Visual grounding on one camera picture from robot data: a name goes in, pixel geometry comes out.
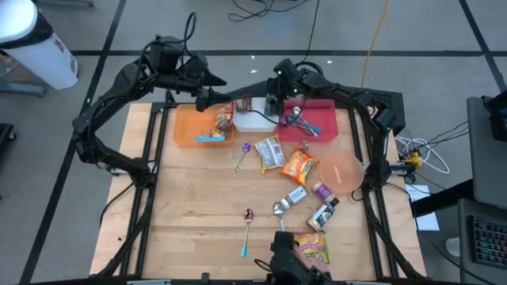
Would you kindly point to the black desktop device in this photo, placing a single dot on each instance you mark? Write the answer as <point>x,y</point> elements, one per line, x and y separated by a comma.
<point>500,122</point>

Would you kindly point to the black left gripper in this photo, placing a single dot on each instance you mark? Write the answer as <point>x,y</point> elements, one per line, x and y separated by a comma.
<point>194,84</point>

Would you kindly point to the dark desk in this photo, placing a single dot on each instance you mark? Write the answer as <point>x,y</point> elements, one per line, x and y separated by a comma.
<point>465,237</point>

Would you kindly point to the black table frame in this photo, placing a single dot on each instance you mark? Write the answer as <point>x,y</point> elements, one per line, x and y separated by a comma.
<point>237,282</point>

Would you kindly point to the orange ramen packet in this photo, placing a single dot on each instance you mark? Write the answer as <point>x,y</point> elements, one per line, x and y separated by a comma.
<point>299,166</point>

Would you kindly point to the black keyboard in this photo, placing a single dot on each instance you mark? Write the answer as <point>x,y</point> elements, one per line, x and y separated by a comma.
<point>491,241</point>

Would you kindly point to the teal silicone spoon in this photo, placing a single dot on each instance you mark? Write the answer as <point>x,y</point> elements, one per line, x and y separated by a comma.
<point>315,130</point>

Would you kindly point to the grey stand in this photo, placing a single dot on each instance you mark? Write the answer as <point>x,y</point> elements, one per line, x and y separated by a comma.
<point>24,89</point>
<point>67,2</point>

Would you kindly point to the red plastic bin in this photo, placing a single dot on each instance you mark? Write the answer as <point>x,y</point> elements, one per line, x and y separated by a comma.
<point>325,130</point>

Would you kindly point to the yellow connector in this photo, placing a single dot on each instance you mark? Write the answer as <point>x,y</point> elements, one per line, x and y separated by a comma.
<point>414,159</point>

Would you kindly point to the white plastic bin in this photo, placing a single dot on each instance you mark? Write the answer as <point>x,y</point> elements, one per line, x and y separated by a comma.
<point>247,126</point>

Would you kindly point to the white label spice jar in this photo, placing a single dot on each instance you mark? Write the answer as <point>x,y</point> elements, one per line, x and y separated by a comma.
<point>295,194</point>

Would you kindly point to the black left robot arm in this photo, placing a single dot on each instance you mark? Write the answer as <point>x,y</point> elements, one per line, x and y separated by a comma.
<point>106,101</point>

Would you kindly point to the white computer mouse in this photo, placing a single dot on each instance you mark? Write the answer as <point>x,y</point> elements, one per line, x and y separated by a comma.
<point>452,246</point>

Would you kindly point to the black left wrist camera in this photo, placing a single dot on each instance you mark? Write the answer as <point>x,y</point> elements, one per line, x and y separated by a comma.
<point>196,65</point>

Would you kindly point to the white trash can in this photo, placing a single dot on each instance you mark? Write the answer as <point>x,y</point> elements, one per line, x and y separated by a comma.
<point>35,43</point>

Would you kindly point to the translucent orange bowl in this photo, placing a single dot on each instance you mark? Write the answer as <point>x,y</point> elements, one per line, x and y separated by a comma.
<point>348,170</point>

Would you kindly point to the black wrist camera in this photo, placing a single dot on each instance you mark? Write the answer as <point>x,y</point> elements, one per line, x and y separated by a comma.
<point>286,69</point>
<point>196,65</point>

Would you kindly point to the white paper sheet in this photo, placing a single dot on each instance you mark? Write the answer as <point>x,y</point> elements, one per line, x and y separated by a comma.
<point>416,192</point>

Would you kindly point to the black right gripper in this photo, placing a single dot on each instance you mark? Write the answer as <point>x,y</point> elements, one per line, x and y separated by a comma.
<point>278,89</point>

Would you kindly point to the purple label spice jar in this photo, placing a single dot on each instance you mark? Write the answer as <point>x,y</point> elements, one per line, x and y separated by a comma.
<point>324,191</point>

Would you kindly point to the orange plastic bin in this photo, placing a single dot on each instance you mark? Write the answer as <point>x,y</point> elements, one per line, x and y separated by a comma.
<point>186,126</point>

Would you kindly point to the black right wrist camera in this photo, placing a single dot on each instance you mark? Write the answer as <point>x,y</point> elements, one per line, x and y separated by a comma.
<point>286,69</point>

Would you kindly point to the yellow and green ramen packet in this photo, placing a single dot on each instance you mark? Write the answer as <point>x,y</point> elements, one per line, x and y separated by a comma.
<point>315,243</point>

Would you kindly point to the red and white ramen packet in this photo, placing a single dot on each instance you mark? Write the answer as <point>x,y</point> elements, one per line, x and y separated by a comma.
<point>224,117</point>

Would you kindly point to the black cap spice jar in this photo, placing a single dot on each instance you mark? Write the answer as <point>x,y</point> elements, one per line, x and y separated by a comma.
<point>321,215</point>

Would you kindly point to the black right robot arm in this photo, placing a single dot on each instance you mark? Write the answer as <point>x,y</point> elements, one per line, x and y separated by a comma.
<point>340,90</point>

